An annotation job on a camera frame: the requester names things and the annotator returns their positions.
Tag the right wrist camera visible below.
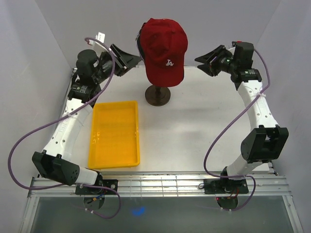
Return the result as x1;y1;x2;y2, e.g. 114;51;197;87
231;41;243;48

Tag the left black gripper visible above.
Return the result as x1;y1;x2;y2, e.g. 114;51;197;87
93;44;142;84

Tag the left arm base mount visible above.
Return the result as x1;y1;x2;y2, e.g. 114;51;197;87
75;179;119;196

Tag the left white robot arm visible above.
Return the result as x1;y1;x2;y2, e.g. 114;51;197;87
32;44;141;194

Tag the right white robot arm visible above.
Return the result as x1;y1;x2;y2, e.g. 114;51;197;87
195;41;289;194

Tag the black cap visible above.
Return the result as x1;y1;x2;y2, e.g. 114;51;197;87
136;22;146;62

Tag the aluminium frame rail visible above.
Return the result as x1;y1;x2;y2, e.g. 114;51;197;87
20;173;303;233

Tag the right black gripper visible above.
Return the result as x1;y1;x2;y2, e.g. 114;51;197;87
193;45;237;77

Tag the dark red baseball cap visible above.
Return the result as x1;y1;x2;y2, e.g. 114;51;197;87
140;18;188;87

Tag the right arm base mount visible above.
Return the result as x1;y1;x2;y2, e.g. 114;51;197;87
198;178;249;194

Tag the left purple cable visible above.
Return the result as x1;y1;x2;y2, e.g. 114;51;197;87
7;36;122;219

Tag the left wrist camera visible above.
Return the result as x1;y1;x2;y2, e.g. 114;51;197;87
86;32;107;56

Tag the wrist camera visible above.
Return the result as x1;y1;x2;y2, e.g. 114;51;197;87
231;41;243;48
86;32;107;56

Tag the dark wooden round stand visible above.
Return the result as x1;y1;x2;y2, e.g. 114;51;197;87
145;85;171;106

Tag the yellow plastic tray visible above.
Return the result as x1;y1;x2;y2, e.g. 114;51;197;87
88;100;140;169

